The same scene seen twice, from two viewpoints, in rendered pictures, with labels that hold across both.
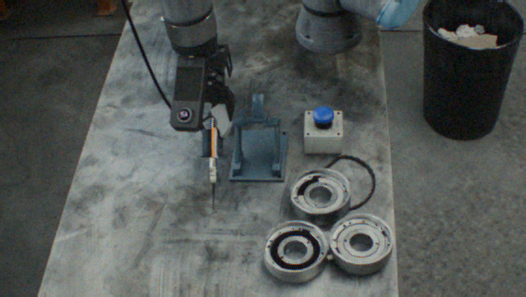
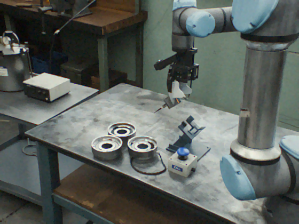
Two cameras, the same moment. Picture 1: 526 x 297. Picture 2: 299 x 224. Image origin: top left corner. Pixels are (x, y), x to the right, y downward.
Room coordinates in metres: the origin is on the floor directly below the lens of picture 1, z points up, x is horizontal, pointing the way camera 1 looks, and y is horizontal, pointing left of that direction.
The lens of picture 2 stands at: (1.34, -1.14, 1.56)
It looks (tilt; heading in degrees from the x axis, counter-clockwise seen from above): 26 degrees down; 114
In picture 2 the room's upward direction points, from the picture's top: 1 degrees clockwise
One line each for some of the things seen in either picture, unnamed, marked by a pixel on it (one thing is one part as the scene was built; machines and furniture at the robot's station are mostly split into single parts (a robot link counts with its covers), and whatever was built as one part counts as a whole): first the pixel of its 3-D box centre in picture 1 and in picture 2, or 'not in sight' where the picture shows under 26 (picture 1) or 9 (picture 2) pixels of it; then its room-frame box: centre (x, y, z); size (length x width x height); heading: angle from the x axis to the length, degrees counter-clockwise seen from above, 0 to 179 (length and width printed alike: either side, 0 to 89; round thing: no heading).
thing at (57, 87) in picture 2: not in sight; (25, 63); (-0.05, 0.35, 0.83); 0.41 x 0.19 x 0.30; 176
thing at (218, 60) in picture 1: (201, 61); (182, 64); (0.91, 0.07, 1.09); 0.09 x 0.08 x 0.12; 167
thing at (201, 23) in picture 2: not in sight; (202, 22); (0.98, 0.02, 1.25); 0.11 x 0.11 x 0.08; 43
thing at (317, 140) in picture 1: (323, 129); (183, 163); (1.00, -0.13, 0.82); 0.08 x 0.07 x 0.05; 172
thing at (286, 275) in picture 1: (295, 253); (122, 133); (0.73, -0.04, 0.82); 0.10 x 0.10 x 0.04
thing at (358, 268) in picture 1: (361, 245); (107, 148); (0.73, -0.15, 0.82); 0.10 x 0.10 x 0.04
